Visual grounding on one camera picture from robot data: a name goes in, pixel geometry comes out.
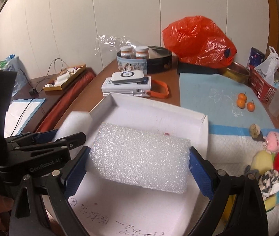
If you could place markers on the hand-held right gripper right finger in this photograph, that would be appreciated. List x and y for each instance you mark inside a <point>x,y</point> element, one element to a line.
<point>200,174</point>

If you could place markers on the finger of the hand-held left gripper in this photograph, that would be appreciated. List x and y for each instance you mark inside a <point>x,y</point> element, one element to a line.
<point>46,134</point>
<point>63,141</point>

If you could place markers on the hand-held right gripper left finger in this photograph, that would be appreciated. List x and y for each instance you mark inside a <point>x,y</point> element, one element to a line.
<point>76,172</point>

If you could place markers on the white smooth foam block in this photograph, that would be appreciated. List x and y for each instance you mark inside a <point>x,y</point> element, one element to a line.
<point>74,124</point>

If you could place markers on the white bubbly foam block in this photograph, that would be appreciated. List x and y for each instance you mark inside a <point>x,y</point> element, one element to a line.
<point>139,154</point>

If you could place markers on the black and white scrunchie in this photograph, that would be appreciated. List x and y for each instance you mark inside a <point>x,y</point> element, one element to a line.
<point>269,179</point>

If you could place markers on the yellow and green sponge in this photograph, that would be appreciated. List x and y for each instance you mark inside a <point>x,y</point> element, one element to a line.
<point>269,202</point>

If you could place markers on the white cardboard box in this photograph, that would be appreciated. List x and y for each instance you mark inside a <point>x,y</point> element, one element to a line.
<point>154,113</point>

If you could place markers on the dark wooden side cabinet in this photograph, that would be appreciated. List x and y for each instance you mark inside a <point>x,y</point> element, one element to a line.
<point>48,97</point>

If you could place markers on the red fringed cloth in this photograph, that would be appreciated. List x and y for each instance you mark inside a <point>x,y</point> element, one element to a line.
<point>65,100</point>

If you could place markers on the white absorbent pad blue edge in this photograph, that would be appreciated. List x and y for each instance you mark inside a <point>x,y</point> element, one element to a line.
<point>227,145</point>

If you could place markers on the white pad on side cabinet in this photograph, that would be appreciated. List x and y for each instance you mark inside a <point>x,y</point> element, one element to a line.
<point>14,110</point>

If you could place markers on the small black adapter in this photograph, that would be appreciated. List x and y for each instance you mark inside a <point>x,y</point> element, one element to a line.
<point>33,92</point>

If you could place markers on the gold tray with small items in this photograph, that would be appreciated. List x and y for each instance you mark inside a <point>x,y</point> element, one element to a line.
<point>65,78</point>

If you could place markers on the pale yellow sponge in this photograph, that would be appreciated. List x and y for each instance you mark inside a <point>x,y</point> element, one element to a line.
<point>262,161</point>

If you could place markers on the light blue table mat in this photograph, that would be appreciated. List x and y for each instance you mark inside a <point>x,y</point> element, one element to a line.
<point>210,95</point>

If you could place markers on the crumpled clear plastic bag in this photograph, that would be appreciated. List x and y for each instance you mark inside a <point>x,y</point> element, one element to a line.
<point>10,62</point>

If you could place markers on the pink plush toy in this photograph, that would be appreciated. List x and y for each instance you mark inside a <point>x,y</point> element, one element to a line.
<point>274,140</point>

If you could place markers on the white device with round mark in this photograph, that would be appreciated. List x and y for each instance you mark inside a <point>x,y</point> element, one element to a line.
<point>127,77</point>

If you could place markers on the black box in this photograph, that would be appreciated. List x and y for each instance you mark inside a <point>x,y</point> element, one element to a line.
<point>195,69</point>

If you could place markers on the red plastic basket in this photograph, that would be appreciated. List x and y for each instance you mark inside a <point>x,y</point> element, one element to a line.
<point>259,84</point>

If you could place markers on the clear plastic wrap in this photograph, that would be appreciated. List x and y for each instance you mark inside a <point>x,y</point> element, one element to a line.
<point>107,41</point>

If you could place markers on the metal bowl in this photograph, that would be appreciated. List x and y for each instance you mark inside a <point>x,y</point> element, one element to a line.
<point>236,70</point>

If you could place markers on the oval printed tin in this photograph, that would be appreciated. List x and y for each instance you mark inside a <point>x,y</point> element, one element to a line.
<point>154,61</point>

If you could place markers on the white plastic bag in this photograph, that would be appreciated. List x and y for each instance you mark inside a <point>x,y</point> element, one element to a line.
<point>268,67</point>

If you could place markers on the dark blue can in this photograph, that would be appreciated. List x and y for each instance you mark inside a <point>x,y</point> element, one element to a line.
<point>256,56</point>

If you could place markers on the orange plastic bag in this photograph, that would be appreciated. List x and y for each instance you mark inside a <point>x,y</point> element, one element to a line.
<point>198,39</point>

